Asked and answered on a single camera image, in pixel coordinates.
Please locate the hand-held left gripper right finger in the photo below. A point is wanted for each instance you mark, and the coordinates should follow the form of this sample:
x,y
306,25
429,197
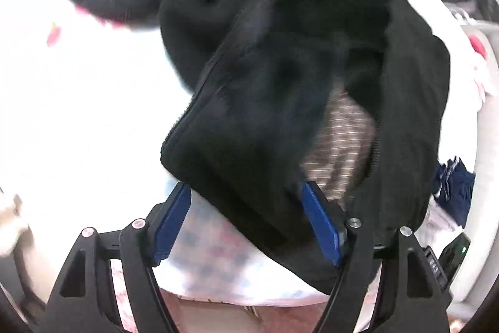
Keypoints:
x,y
319,220

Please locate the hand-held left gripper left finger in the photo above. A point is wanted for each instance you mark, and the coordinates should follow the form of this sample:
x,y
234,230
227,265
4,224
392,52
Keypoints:
x,y
173,223

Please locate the black fleece jacket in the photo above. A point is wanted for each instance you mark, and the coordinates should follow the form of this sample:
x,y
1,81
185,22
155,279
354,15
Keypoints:
x,y
273,103

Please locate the grey folded garment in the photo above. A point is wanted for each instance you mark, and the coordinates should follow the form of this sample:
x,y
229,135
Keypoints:
x,y
438,220

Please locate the navy folded garment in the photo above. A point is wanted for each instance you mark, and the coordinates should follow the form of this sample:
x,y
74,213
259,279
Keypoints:
x,y
456,192

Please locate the checkered cartoon print blanket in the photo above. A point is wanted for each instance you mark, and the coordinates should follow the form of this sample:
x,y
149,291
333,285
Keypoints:
x,y
97,103

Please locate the red plush toy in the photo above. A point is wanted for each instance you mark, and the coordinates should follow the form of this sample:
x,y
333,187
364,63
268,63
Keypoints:
x,y
478,46

